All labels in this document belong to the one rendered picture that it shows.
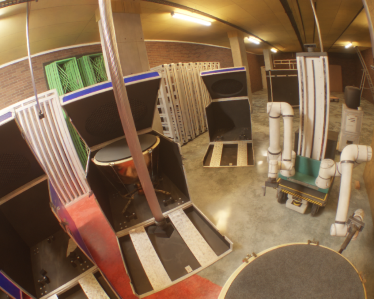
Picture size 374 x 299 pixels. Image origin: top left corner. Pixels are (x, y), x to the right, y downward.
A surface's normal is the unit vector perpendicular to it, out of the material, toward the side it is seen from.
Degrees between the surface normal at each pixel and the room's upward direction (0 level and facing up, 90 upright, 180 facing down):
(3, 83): 90
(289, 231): 0
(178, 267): 2
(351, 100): 92
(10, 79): 90
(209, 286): 0
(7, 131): 138
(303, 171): 90
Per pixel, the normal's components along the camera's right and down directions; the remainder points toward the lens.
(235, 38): -0.62, 0.40
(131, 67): 0.76, 0.12
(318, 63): -0.78, 0.37
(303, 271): -0.18, -0.91
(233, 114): -0.29, 0.42
